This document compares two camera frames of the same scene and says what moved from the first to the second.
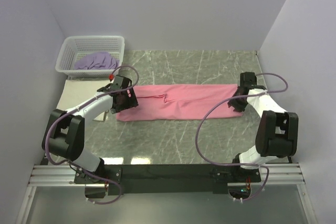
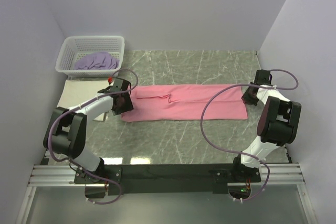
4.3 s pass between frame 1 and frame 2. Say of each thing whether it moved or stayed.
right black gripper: moved
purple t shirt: stayed
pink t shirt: stayed
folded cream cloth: stayed
